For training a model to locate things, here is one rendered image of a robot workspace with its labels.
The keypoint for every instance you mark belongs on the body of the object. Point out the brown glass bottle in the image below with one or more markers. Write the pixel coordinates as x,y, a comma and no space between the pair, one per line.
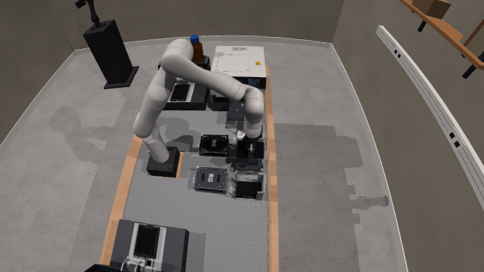
198,54

